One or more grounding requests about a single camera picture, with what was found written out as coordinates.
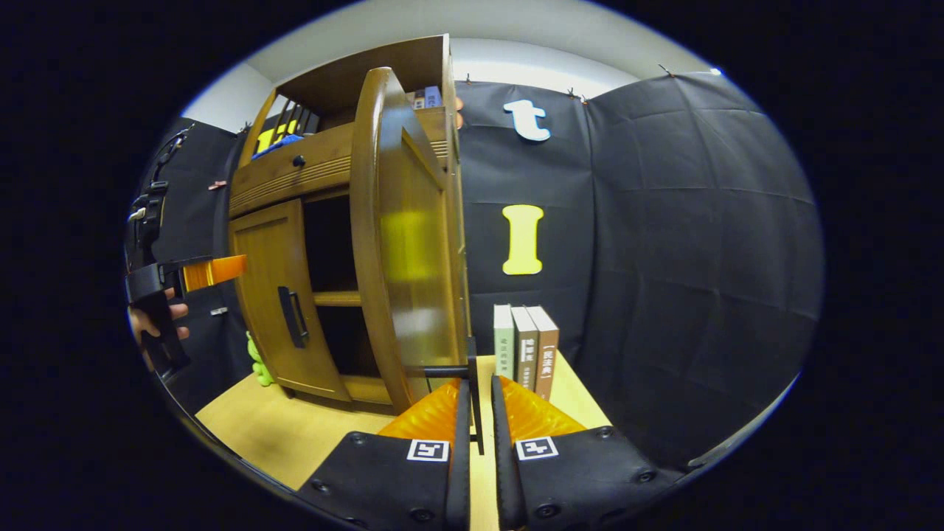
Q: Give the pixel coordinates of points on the brown book with white label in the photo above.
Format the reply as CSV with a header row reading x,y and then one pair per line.
x,y
419,99

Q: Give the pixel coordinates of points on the wooden inner shelf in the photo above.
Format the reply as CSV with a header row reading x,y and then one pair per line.
x,y
337,298

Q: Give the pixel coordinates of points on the wooden cabinet door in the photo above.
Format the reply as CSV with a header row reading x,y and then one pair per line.
x,y
413,243
273,258

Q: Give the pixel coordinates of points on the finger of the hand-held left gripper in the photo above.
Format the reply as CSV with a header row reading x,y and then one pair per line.
x,y
214,271

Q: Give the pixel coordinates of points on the wooden double-door shoe cabinet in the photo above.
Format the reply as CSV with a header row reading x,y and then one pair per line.
x,y
339,85

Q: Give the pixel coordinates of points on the blue towel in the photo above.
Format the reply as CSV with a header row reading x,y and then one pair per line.
x,y
276,145

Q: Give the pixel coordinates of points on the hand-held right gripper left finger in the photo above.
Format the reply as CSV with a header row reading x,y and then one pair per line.
x,y
459,479

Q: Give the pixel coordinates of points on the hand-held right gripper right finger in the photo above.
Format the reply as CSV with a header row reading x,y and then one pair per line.
x,y
505,479

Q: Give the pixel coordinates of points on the orange-brown book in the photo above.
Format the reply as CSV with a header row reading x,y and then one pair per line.
x,y
544,352

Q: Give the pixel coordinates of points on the green plush toy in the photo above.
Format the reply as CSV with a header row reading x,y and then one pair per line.
x,y
258,361

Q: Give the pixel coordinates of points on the black backdrop cloth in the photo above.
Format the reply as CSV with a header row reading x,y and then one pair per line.
x,y
664,258

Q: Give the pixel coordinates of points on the wooden grooved drawer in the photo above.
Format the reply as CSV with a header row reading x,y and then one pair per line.
x,y
280,181

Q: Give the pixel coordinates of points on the grey-green book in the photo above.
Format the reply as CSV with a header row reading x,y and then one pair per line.
x,y
504,341

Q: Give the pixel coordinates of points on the blue book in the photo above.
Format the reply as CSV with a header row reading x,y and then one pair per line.
x,y
433,96

